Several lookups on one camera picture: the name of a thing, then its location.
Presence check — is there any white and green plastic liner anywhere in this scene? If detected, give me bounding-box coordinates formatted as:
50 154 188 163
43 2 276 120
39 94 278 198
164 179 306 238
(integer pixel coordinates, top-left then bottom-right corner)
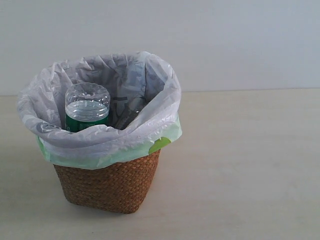
17 51 182 170

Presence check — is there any woven brown waste basket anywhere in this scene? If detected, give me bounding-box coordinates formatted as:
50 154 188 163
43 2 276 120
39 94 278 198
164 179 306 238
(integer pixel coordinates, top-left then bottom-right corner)
54 150 161 214

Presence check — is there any clear bottle with red label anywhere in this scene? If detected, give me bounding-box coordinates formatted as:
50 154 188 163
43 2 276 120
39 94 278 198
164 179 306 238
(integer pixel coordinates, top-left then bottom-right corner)
110 96 147 130

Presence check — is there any clear bottle with green label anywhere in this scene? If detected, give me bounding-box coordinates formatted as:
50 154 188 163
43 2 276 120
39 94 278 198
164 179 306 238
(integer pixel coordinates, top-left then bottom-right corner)
65 82 110 133

